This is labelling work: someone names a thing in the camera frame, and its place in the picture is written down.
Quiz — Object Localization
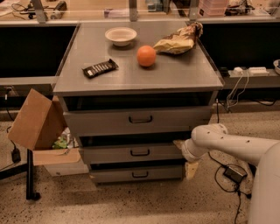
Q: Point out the white power strip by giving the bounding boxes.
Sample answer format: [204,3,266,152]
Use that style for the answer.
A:
[231,67,270,77]

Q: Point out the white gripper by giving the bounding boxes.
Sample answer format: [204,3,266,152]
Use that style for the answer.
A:
[173,139,206,180]

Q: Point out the white bowl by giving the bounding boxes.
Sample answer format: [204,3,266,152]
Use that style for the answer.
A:
[105,27,137,46]

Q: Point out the black snack bar wrapper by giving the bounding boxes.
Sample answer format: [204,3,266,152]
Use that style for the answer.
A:
[82,59,118,79]

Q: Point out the yellow chip bag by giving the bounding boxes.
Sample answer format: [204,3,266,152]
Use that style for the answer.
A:
[153,22,203,55]

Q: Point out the orange fruit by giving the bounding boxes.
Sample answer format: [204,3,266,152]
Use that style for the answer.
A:
[136,45,157,67]

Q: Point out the grey bottom drawer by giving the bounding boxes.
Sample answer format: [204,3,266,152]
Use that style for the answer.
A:
[89,164,185,183]

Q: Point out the grey drawer cabinet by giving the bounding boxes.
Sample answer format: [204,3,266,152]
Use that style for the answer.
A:
[54,21,223,172]

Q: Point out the black table leg left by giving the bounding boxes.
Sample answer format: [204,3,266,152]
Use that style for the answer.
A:
[26,150,40,201]

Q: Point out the green packet in box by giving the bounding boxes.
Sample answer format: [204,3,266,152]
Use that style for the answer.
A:
[52,137,67,150]

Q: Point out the black power adapter right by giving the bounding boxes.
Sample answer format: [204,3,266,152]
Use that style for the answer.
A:
[223,167,247,184]

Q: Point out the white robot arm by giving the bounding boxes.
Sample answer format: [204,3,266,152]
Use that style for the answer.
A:
[173,123,280,224]

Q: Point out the pink plastic bin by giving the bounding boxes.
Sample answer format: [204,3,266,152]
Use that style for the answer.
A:
[198,0,228,17]

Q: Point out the black power adapter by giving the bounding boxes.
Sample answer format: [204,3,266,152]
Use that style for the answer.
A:
[11,148,21,163]
[223,167,247,184]

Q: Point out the brown cardboard box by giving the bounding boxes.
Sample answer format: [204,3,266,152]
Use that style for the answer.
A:
[8,89,81,165]

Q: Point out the grey drawer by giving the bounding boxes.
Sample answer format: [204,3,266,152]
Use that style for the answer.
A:
[89,164,185,183]
[82,142,185,165]
[64,106,211,137]

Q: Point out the grey top drawer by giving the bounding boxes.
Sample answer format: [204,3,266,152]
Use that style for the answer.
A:
[64,106,211,137]

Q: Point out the black power adapter left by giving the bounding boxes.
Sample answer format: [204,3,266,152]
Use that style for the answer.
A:
[11,148,21,163]

